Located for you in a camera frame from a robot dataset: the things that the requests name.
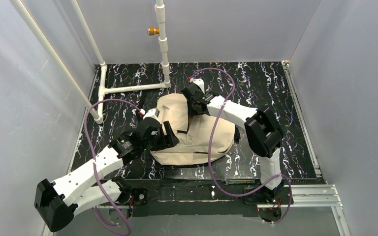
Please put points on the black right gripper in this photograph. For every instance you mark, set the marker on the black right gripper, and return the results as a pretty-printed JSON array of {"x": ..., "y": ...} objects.
[{"x": 193, "y": 96}]

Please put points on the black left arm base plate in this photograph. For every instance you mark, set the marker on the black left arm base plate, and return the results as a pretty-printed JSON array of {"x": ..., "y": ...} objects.
[{"x": 136, "y": 197}]

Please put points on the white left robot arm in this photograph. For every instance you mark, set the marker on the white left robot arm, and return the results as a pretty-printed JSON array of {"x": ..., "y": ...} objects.
[{"x": 60, "y": 200}]

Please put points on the aluminium rail frame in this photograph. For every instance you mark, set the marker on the aluminium rail frame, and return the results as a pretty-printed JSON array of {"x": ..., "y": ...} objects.
[{"x": 190, "y": 197}]

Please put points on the orange knob on pipe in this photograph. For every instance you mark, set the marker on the orange knob on pipe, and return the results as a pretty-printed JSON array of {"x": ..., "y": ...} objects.
[{"x": 153, "y": 31}]

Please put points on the steel wrench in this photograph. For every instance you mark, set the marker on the steel wrench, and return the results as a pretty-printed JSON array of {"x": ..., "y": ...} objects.
[{"x": 240, "y": 181}]

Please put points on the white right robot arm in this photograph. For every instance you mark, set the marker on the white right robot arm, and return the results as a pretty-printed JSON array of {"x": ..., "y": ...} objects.
[{"x": 264, "y": 132}]

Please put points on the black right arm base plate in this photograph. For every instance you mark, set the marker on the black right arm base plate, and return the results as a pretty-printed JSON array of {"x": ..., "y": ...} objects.
[{"x": 265, "y": 196}]

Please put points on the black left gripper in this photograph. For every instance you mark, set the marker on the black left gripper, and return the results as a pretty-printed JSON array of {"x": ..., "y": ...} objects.
[{"x": 164, "y": 139}]

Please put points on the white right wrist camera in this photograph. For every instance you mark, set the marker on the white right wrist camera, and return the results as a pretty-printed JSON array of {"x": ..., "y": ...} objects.
[{"x": 198, "y": 82}]

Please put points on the beige student backpack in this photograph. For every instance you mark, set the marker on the beige student backpack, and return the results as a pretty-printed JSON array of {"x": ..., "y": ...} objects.
[{"x": 193, "y": 134}]

